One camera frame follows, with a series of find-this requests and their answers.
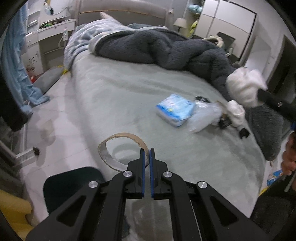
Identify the blue tissue pack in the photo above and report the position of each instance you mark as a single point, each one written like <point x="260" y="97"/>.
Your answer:
<point x="175" y="109"/>

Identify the blue white patterned quilt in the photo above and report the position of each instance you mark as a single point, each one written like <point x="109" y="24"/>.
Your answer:
<point x="86" y="36"/>

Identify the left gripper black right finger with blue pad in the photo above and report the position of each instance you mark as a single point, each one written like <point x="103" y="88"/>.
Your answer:
<point x="160" y="190"/>

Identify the white wardrobe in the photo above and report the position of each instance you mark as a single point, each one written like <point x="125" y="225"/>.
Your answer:
<point x="226" y="17"/>

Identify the clear plastic bag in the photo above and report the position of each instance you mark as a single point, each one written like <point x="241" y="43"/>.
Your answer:
<point x="205" y="113"/>

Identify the bedside table lamp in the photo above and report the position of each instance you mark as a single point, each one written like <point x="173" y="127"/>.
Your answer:
<point x="180" y="23"/>

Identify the white balled sock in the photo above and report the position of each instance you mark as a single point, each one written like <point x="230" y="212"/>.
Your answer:
<point x="236" y="113"/>

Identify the white dressing desk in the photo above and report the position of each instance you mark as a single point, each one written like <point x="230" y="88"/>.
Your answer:
<point x="49" y="27"/>

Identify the grey upholstered headboard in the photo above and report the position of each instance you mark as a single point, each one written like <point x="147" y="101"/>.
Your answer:
<point x="126" y="12"/>

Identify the cream plush pet bed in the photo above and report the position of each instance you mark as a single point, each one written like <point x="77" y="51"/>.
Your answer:
<point x="217" y="40"/>

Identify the dark grey fleece blanket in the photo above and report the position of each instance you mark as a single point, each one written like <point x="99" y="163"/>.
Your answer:
<point x="200" y="57"/>

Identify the light blue hanging cloth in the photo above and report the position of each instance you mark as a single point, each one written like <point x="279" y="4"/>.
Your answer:
<point x="15" y="75"/>

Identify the black plastic clip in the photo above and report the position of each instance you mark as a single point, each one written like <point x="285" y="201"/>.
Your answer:
<point x="225" y="123"/>

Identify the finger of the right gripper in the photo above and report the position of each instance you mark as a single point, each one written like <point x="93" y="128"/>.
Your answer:
<point x="285" y="109"/>

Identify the grey green bed sheet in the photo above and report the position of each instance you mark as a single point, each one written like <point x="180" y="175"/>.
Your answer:
<point x="121" y="97"/>

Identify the person's right hand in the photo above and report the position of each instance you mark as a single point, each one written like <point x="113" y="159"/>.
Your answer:
<point x="288" y="157"/>

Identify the dark trash bin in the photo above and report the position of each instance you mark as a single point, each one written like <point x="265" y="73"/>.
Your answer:
<point x="61" y="194"/>

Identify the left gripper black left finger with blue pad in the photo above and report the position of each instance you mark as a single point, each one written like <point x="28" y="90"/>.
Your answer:
<point x="136" y="183"/>

